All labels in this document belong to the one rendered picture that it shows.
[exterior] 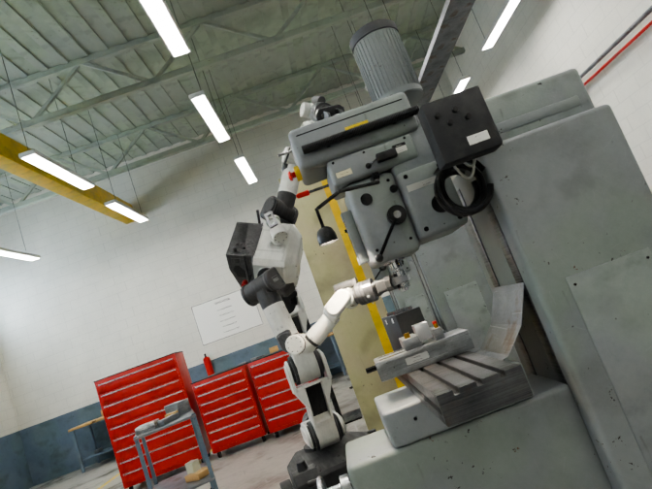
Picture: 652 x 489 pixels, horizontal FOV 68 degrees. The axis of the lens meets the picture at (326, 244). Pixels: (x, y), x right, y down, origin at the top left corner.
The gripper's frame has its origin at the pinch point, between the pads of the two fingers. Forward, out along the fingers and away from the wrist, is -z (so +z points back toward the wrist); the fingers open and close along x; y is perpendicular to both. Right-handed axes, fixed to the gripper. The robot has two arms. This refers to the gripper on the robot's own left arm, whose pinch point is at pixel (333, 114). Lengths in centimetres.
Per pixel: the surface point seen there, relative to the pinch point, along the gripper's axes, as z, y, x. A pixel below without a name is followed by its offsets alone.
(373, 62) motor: -8.4, 16.3, -16.9
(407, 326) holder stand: -25, -91, -6
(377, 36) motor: -6.8, 25.2, -21.3
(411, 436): -75, -97, 21
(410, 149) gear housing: -31.8, -15.4, -15.4
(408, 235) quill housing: -42, -43, -4
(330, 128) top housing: -18.8, -2.6, 9.2
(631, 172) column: -72, -34, -75
